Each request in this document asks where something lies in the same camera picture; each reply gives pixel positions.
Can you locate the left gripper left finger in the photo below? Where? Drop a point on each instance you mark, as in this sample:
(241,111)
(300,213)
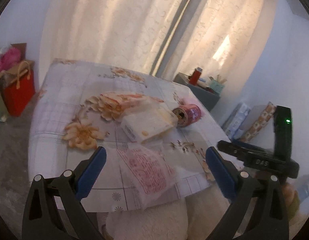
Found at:
(41,219)

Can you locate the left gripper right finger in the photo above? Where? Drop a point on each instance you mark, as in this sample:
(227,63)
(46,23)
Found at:
(269,219)

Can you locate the red drink can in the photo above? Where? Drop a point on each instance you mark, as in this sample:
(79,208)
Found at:
(187,114)

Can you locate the pink mesh sponge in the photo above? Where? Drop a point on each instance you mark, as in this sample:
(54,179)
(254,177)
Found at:
(186,101)

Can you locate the clear plastic bag red print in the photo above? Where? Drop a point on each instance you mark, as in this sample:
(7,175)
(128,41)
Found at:
(148,172)

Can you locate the white yellow medicine box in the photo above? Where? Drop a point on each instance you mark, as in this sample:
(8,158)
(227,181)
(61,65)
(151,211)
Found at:
(147,122)

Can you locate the person's right hand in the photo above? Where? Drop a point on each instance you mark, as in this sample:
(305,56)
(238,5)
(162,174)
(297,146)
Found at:
(292,200)

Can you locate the patterned paper roll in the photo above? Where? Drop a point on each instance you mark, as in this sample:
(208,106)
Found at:
(256,120)

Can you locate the tissue paper pack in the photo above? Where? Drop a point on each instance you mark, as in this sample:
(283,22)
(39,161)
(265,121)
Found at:
(235,120)

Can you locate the grey cabinet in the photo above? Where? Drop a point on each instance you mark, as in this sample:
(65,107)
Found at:
(207,97)

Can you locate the teal chopstick holder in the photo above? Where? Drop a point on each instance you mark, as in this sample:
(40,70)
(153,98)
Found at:
(217,83)

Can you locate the red thermos bottle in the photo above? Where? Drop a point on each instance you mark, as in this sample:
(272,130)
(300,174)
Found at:
(195,76)

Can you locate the floral tablecloth table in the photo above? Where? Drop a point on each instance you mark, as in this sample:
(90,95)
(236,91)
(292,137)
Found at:
(81,108)

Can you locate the red gift bag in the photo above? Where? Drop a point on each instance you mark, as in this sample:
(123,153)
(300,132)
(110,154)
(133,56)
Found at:
(18,87)

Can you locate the cream patterned curtain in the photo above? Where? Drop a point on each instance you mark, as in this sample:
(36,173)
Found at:
(160,37)

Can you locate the pink plush toy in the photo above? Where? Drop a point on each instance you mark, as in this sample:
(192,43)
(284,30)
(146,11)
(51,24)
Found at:
(9,56)

